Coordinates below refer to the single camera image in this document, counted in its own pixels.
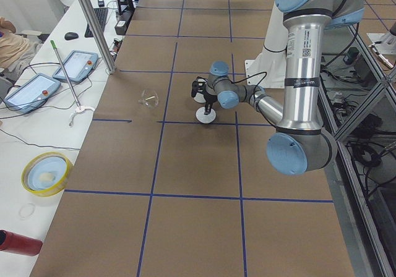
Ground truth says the metal grabber stick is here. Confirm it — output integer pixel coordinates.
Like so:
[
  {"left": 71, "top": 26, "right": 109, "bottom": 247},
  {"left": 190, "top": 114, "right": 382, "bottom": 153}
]
[{"left": 49, "top": 40, "right": 93, "bottom": 127}]

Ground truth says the black computer box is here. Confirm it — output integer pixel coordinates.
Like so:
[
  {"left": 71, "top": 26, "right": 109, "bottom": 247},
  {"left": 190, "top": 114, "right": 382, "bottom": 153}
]
[{"left": 114, "top": 11, "right": 133, "bottom": 36}]

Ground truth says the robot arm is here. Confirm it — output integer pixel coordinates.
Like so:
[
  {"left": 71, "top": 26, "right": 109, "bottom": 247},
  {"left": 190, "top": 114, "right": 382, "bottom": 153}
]
[{"left": 191, "top": 0, "right": 364, "bottom": 175}]

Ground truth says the white cup lid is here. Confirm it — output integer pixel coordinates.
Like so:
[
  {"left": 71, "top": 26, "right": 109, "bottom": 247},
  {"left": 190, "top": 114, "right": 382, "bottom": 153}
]
[{"left": 196, "top": 107, "right": 216, "bottom": 124}]

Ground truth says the far teach pendant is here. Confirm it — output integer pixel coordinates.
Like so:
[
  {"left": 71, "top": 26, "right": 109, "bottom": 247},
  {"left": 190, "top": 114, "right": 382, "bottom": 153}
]
[{"left": 62, "top": 50, "right": 99, "bottom": 84}]

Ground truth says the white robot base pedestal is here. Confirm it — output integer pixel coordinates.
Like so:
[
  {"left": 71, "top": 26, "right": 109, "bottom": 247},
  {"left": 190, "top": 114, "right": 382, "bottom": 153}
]
[{"left": 245, "top": 4, "right": 288, "bottom": 88}]

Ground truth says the black keyboard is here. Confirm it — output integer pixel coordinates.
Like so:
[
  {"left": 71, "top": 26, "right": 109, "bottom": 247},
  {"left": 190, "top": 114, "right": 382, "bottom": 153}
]
[{"left": 84, "top": 7, "right": 110, "bottom": 38}]

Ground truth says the seated person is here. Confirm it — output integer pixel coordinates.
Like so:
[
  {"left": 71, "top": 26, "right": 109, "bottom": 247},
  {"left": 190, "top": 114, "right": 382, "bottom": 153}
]
[{"left": 1, "top": 17, "right": 42, "bottom": 78}]

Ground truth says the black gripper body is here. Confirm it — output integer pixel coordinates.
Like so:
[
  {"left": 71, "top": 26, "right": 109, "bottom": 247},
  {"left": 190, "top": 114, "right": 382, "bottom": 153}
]
[{"left": 202, "top": 88, "right": 218, "bottom": 104}]

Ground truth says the near teach pendant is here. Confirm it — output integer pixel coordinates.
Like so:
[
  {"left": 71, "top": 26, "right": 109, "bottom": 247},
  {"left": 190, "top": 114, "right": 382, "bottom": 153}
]
[{"left": 4, "top": 73, "right": 61, "bottom": 114}]

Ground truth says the clear plastic funnel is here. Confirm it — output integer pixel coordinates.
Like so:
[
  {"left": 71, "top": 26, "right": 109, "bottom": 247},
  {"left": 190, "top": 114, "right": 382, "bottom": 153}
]
[{"left": 139, "top": 88, "right": 159, "bottom": 108}]

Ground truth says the aluminium frame post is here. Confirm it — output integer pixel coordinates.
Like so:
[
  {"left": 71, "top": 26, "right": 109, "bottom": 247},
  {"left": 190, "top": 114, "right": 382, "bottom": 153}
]
[{"left": 78, "top": 0, "right": 116, "bottom": 74}]

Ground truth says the yellow tape roll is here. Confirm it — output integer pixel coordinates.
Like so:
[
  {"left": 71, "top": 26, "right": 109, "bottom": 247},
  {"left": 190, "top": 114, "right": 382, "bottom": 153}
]
[{"left": 21, "top": 151, "right": 73, "bottom": 197}]

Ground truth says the black computer mouse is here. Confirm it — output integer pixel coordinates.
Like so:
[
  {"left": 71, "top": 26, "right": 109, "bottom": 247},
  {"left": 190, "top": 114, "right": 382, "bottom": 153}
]
[{"left": 64, "top": 32, "right": 79, "bottom": 41}]

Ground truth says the teach pendant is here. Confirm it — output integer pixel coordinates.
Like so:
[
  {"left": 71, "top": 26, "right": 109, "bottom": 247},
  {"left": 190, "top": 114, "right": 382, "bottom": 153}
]
[
  {"left": 4, "top": 73, "right": 61, "bottom": 114},
  {"left": 62, "top": 50, "right": 99, "bottom": 84}
]

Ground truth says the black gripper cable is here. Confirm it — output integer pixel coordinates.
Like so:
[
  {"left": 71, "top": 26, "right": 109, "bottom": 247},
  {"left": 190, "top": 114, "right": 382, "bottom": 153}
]
[{"left": 197, "top": 71, "right": 269, "bottom": 88}]

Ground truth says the red bottle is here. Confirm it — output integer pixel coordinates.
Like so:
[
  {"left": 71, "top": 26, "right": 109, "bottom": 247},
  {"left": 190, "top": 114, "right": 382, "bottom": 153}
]
[{"left": 1, "top": 230, "right": 43, "bottom": 256}]

